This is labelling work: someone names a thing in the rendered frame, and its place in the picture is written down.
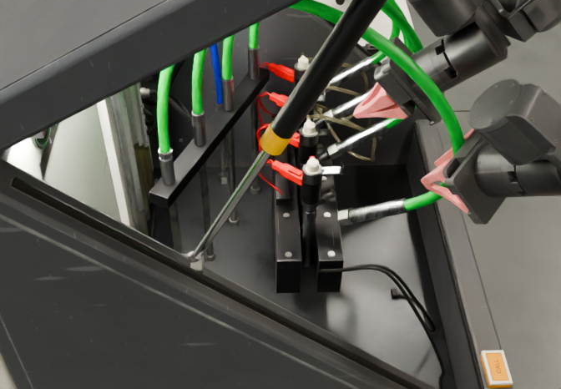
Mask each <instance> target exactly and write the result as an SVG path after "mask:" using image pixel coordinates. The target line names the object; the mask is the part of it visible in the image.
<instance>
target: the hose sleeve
mask: <svg viewBox="0 0 561 389"><path fill-rule="evenodd" d="M405 200H406V198H403V199H399V200H390V201H387V202H383V203H379V204H375V205H368V206H363V207H358V208H355V209H351V210H350V211H349V219H350V221H351V222H352V223H356V222H362V221H368V220H374V219H378V218H382V217H387V216H391V215H392V216H393V215H400V214H404V213H408V212H409V211H407V210H406V208H405V205H404V201H405Z"/></svg>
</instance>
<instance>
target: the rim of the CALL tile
mask: <svg viewBox="0 0 561 389"><path fill-rule="evenodd" d="M496 352H501V353H502V356H503V361H504V365H505V367H506V371H507V374H508V379H509V381H493V379H492V377H491V373H490V370H489V366H488V361H487V357H486V354H485V353H496ZM481 353H482V357H483V362H484V366H485V369H486V373H487V375H488V381H489V385H490V386H492V385H512V384H513V381H512V378H511V375H510V372H509V369H508V364H507V361H506V358H505V355H504V352H503V351H482V352H481Z"/></svg>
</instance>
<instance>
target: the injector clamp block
mask: <svg viewBox="0 0 561 389"><path fill-rule="evenodd" d="M329 146H330V140H329V136H318V145H317V153H319V154H320V153H322V152H324V151H326V150H327V148H328V147H329ZM286 147H287V161H288V164H289V165H291V166H293V167H296V160H295V147H294V146H293V145H291V144H288V145H287V146H286ZM321 166H322V167H332V161H331V158H330V159H328V160H326V161H324V162H323V164H321ZM329 188H333V189H334V190H335V192H336V188H335V181H334V175H333V174H324V175H323V176H322V181H321V191H322V190H323V191H325V190H327V189H329ZM289 190H290V204H289V205H276V204H275V189H274V188H273V187H272V229H273V255H274V261H275V288H276V293H300V292H301V269H302V254H301V249H302V234H303V229H301V228H300V219H299V207H300V195H299V194H297V184H296V183H294V182H292V181H290V180H289ZM316 208H317V215H316V223H315V235H314V246H313V258H312V260H313V263H314V273H315V283H316V292H317V293H320V292H340V291H341V278H342V272H319V270H321V269H340V268H343V264H344V256H343V249H342V243H341V229H340V222H339V221H338V209H337V202H336V196H335V197H333V198H331V199H329V200H328V201H327V202H325V203H324V204H322V205H318V206H317V207H316Z"/></svg>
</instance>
